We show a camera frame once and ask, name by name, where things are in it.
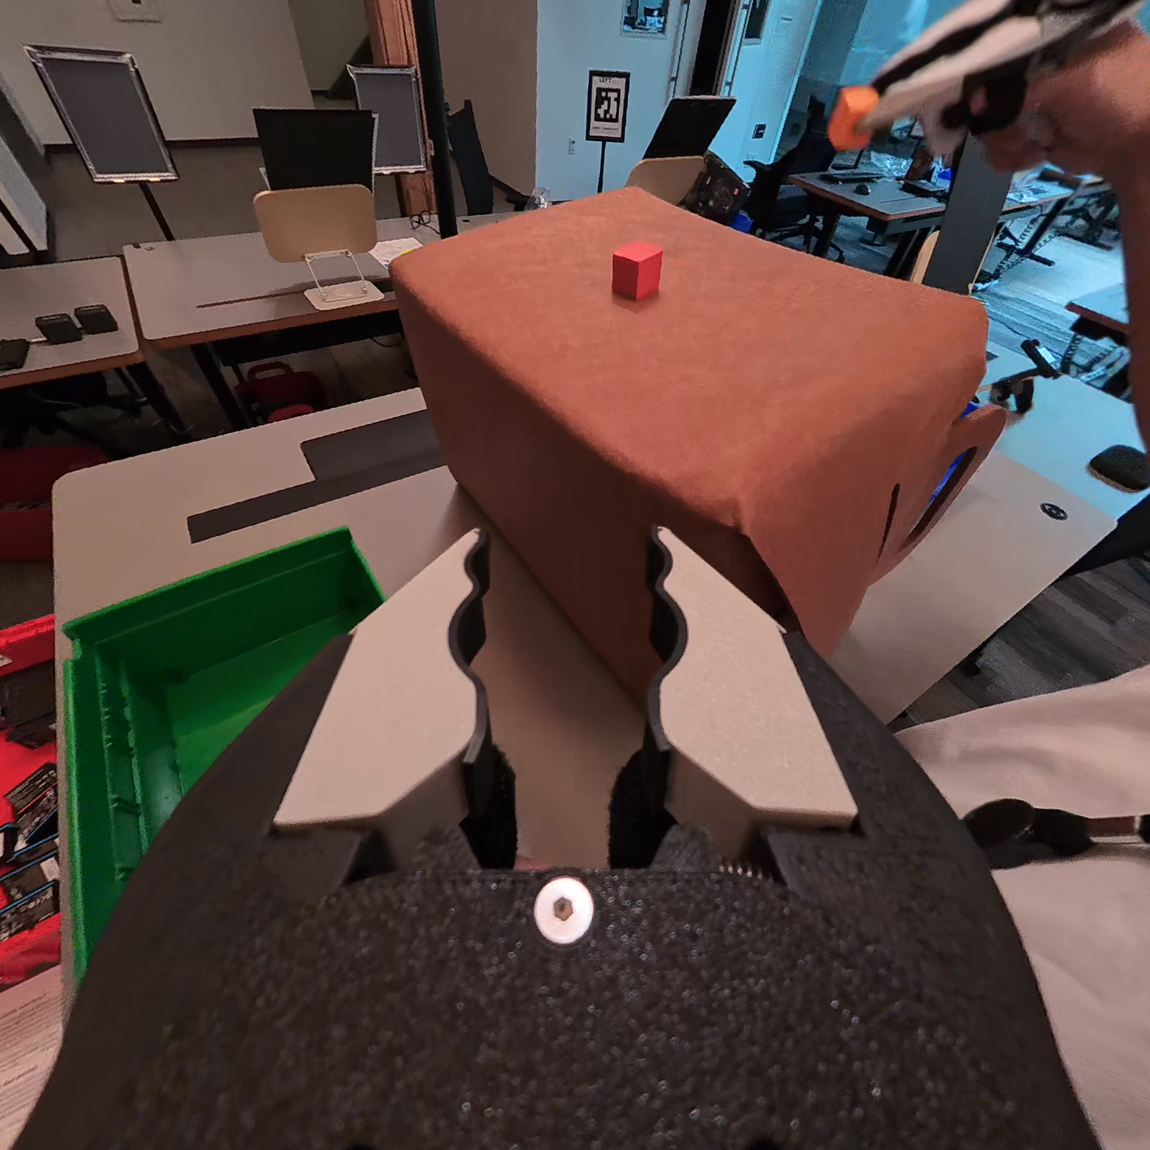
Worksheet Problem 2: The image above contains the person's right hand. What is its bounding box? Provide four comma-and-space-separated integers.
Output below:
981, 21, 1150, 188

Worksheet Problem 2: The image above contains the green plastic bin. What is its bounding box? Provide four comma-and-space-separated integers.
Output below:
60, 527, 388, 991

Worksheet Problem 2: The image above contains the light grey desk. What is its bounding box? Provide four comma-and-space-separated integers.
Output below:
974, 341, 1150, 523
51, 388, 1119, 1035

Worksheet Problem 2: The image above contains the dark wooden table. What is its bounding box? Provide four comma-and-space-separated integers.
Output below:
788, 169, 1049, 255

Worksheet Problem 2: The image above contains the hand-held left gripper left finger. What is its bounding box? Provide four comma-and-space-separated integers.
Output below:
272, 529, 494, 857

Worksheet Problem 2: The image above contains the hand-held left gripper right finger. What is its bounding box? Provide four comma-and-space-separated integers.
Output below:
643, 527, 858, 861

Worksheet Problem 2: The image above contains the framed dark screen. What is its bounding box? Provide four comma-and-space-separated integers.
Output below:
344, 63, 429, 178
23, 44, 179, 186

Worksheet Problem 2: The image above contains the black office chair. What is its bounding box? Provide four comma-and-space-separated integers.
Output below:
743, 133, 839, 245

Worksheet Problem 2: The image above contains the red wooden cube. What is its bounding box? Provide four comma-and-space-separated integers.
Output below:
611, 240, 665, 300

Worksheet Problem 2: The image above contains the orange wooden cube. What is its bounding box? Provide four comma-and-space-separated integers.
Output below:
825, 86, 877, 151

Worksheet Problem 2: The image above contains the red bag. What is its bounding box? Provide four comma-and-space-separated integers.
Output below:
0, 444, 110, 564
234, 362, 321, 426

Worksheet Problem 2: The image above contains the black leaning board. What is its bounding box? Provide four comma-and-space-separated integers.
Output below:
641, 96, 737, 162

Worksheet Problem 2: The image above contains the black glitter packet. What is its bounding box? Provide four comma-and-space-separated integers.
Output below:
684, 151, 752, 223

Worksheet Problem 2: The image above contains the small black device stand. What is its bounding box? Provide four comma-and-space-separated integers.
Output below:
986, 340, 1063, 416

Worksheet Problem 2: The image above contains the brown edged grey table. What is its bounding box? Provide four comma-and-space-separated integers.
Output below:
121, 212, 425, 353
0, 255, 146, 393

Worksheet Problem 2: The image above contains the black flat panel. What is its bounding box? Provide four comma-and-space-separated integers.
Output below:
251, 107, 377, 192

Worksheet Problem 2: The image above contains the printed marker sign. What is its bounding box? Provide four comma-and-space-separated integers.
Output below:
584, 69, 632, 145

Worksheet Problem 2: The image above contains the wooden panel on clear stand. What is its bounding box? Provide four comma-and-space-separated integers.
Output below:
251, 184, 385, 312

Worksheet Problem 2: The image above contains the black badge reel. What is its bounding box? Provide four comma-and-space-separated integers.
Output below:
963, 798, 1150, 869

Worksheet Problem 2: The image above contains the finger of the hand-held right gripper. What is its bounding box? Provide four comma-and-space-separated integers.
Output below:
863, 25, 1049, 129
873, 0, 1044, 93

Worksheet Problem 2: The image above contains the black pole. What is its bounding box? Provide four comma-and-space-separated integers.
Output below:
407, 0, 461, 241

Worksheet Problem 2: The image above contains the black oval pad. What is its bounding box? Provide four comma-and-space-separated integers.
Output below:
1086, 444, 1150, 494

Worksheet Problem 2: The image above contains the rust brown felt bag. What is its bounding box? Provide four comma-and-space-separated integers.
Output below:
387, 186, 1007, 668

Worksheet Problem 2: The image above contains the red plastic bin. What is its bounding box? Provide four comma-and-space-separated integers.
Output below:
0, 613, 71, 991

